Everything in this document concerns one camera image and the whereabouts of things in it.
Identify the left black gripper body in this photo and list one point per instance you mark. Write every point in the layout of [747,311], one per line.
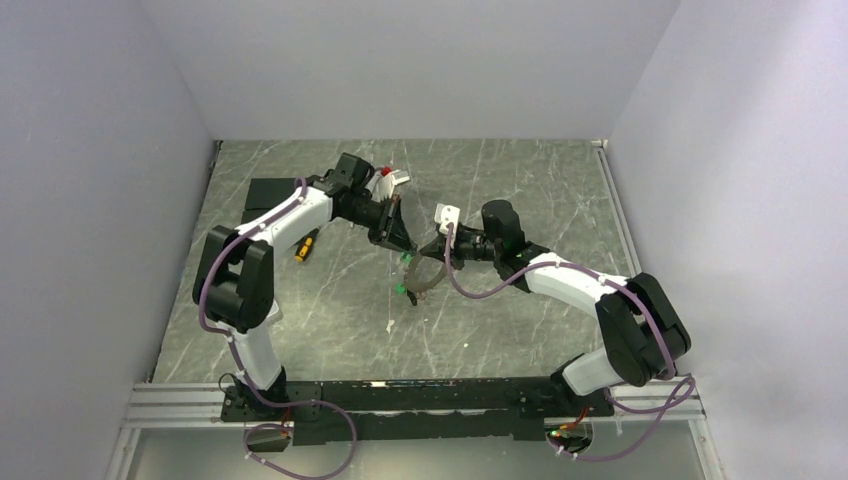
[381,218]

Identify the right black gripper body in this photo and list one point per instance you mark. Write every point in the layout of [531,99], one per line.
[468,246]

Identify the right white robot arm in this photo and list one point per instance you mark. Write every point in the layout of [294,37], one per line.
[642,334]

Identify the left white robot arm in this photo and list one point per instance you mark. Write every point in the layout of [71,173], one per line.
[234,288]

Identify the yellow black screwdriver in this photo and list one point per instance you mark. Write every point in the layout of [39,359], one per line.
[305,246]

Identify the black flat box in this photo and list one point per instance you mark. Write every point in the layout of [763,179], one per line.
[264,194]

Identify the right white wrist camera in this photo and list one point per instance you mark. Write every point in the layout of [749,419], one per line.
[446,215]

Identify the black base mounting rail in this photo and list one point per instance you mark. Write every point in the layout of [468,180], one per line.
[520,408]

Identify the aluminium extrusion frame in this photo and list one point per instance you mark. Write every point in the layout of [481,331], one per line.
[198,405]

